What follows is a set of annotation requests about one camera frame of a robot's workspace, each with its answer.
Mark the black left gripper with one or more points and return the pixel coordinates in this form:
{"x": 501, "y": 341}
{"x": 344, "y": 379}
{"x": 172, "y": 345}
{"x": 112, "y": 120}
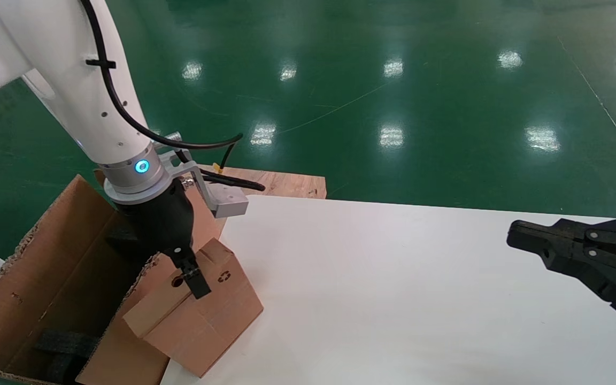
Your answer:
{"x": 161, "y": 224}

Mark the small brown cardboard box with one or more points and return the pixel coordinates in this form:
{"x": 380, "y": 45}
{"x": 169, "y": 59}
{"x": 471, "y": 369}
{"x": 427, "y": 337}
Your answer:
{"x": 217, "y": 321}

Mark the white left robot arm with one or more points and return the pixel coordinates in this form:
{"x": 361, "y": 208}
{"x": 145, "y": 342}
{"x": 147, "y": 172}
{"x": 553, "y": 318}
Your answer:
{"x": 62, "y": 80}

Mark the large open cardboard box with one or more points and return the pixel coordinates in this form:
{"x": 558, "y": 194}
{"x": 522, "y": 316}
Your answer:
{"x": 30, "y": 278}

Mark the black foam pad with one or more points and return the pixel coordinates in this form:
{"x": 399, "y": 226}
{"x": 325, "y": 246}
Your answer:
{"x": 64, "y": 347}
{"x": 121, "y": 238}

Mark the wooden board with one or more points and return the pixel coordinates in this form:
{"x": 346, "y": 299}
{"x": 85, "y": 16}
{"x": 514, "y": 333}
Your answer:
{"x": 281, "y": 184}

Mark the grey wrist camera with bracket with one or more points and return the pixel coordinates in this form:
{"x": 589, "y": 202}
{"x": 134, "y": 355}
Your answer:
{"x": 230, "y": 203}

